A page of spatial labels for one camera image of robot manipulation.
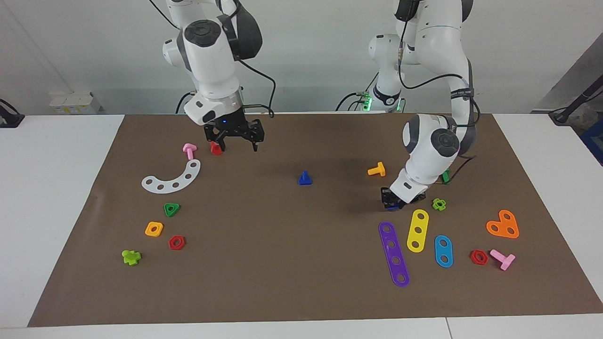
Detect yellow three-hole plate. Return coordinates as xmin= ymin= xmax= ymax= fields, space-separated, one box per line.
xmin=407 ymin=209 xmax=430 ymax=253

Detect purple four-hole plate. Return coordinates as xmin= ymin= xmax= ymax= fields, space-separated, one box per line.
xmin=378 ymin=221 xmax=410 ymax=287

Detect blue two-hole oval plate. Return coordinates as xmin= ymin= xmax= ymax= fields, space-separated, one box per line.
xmin=434 ymin=235 xmax=454 ymax=268

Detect white curved perforated plate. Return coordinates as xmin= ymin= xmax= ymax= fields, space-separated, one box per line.
xmin=141 ymin=159 xmax=202 ymax=194

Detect orange heart-shaped plate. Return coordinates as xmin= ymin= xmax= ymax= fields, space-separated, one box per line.
xmin=486 ymin=210 xmax=520 ymax=239

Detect brown paper table mat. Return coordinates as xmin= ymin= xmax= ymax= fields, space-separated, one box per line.
xmin=27 ymin=112 xmax=603 ymax=328

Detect white power strip box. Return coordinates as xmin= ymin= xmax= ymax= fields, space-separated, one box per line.
xmin=49 ymin=92 xmax=102 ymax=115

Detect blue crate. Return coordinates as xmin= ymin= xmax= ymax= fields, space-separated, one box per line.
xmin=580 ymin=120 xmax=603 ymax=165

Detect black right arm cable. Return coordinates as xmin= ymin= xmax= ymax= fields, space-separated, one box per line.
xmin=238 ymin=59 xmax=276 ymax=118

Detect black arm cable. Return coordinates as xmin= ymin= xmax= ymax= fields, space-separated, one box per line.
xmin=238 ymin=59 xmax=276 ymax=118
xmin=398 ymin=42 xmax=472 ymax=90

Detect black base cables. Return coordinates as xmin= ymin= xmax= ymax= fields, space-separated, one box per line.
xmin=336 ymin=92 xmax=373 ymax=112

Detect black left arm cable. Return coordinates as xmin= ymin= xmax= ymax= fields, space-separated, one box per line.
xmin=398 ymin=42 xmax=472 ymax=90

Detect black stand with cable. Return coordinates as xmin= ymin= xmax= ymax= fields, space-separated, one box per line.
xmin=549 ymin=75 xmax=603 ymax=125

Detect black device with cable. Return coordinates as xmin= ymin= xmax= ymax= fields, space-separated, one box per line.
xmin=0 ymin=99 xmax=25 ymax=129

